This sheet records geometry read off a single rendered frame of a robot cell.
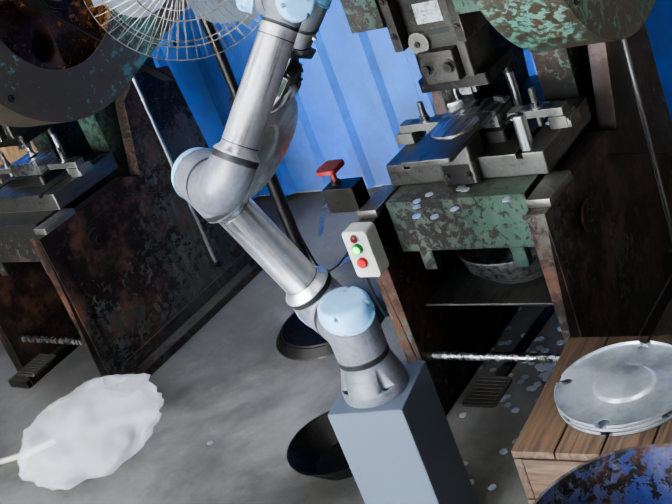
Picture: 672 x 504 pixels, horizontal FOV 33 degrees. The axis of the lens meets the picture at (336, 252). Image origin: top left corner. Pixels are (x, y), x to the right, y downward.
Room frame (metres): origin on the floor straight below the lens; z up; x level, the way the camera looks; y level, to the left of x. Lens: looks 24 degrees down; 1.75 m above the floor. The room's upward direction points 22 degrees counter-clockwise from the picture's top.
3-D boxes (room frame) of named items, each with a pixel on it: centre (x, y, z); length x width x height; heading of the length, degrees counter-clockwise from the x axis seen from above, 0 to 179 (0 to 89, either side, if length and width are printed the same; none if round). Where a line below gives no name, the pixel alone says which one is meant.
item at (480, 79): (2.71, -0.47, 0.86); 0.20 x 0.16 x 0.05; 49
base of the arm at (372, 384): (2.16, 0.03, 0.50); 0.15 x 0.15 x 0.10
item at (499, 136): (2.71, -0.47, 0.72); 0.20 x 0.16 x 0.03; 49
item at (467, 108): (2.70, -0.46, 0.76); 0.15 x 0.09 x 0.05; 49
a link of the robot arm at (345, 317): (2.16, 0.03, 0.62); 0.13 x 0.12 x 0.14; 16
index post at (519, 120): (2.49, -0.52, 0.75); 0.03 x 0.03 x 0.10; 49
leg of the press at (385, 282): (2.99, -0.35, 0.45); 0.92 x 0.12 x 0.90; 139
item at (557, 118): (2.60, -0.59, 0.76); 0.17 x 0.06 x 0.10; 49
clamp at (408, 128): (2.82, -0.34, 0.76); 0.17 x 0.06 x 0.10; 49
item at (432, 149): (2.57, -0.35, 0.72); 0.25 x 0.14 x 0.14; 139
